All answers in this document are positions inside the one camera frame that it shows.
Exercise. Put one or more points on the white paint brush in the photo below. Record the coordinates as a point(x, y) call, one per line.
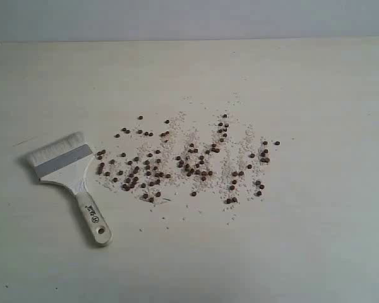
point(64, 163)

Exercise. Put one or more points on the scattered white rice grains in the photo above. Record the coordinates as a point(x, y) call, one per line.
point(262, 200)

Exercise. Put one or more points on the scattered brown round pellets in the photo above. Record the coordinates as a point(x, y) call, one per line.
point(219, 164)

